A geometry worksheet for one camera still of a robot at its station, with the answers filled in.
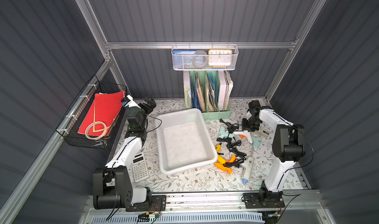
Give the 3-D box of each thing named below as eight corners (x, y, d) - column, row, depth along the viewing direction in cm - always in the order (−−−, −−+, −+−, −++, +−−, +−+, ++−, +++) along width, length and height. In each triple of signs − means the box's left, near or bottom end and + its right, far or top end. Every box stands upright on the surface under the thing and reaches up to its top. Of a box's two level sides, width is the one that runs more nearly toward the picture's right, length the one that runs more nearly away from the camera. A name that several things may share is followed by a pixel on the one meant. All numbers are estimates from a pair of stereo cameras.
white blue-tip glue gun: (236, 180, 82) (238, 178, 79) (245, 156, 91) (246, 154, 88) (246, 185, 80) (248, 184, 78) (254, 160, 89) (255, 158, 87)
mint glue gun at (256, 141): (253, 150, 93) (254, 149, 91) (251, 137, 99) (253, 135, 97) (261, 151, 93) (263, 150, 91) (259, 138, 99) (260, 136, 97)
